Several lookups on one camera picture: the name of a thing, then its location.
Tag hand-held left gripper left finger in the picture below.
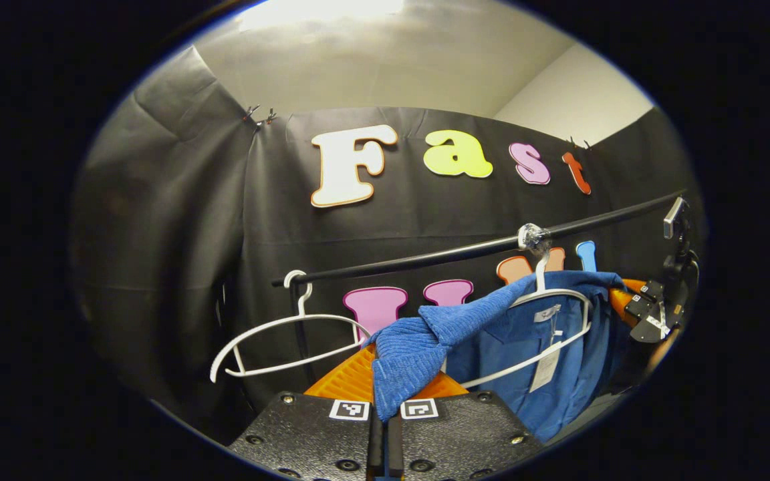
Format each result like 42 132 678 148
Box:
227 343 386 481

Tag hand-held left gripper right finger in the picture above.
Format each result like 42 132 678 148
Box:
387 371 547 481

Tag blue corduroy jacket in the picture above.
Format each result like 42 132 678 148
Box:
365 270 628 443

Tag white hanger with flat bar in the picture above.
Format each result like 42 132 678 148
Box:
459 253 594 389

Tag white plastic clothes hanger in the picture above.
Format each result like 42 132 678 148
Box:
209 269 374 383

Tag white paper hang tag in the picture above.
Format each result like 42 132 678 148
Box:
529 342 563 393

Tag black clothes rack rail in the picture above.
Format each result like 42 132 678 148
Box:
271 190 688 387

